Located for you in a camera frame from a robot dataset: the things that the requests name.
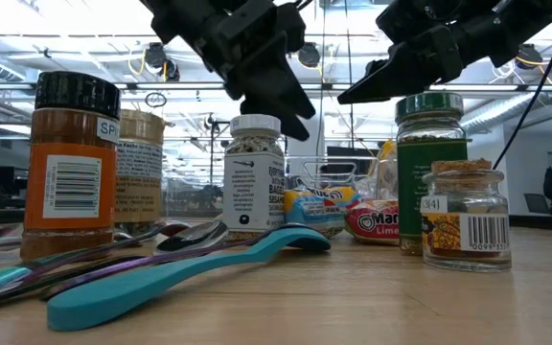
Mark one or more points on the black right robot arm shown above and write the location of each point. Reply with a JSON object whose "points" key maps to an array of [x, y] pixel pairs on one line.
{"points": [[530, 29]]}

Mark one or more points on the orange white ramen packet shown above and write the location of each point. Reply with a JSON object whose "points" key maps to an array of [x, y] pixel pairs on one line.
{"points": [[376, 182]]}

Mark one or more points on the teal plastic spoon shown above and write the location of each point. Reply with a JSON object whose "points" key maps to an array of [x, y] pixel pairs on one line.
{"points": [[161, 282]]}

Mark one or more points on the clear plastic bin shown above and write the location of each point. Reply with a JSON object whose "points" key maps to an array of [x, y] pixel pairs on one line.
{"points": [[194, 196], [300, 160], [378, 182]]}

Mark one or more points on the grey office chair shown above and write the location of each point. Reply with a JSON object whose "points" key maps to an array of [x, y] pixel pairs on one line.
{"points": [[537, 203]]}

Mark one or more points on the iridescent rainbow metal spoon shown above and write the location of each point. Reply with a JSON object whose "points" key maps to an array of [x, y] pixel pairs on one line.
{"points": [[3, 278], [185, 256]]}

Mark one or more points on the tan lid seasoning jar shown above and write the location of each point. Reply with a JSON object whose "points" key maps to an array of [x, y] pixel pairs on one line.
{"points": [[139, 167]]}

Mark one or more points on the green lid spice jar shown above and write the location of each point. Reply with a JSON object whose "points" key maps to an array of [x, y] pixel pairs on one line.
{"points": [[429, 182]]}

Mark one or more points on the white lid bagel seasoning jar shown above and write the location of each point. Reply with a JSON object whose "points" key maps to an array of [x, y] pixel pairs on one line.
{"points": [[254, 191]]}

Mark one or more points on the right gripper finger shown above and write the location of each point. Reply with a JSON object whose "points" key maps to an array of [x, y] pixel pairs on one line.
{"points": [[410, 72], [376, 66]]}

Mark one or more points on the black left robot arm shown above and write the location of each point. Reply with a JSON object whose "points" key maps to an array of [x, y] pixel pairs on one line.
{"points": [[166, 19]]}

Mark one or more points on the black lid orange spice jar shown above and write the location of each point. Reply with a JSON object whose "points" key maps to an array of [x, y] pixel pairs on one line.
{"points": [[70, 167]]}

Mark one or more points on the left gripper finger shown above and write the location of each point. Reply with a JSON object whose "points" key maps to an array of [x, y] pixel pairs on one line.
{"points": [[266, 81], [276, 122]]}

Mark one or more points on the green lime ramen packet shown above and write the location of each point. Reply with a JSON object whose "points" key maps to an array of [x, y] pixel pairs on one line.
{"points": [[374, 223]]}

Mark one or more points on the black metal spoon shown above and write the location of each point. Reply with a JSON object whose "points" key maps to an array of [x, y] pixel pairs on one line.
{"points": [[192, 238]]}

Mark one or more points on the cork lid small glass jar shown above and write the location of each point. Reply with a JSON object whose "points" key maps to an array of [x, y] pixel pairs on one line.
{"points": [[465, 230]]}

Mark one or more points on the black ceiling spotlight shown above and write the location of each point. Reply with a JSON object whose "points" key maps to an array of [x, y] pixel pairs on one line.
{"points": [[309, 55], [156, 56], [527, 56]]}

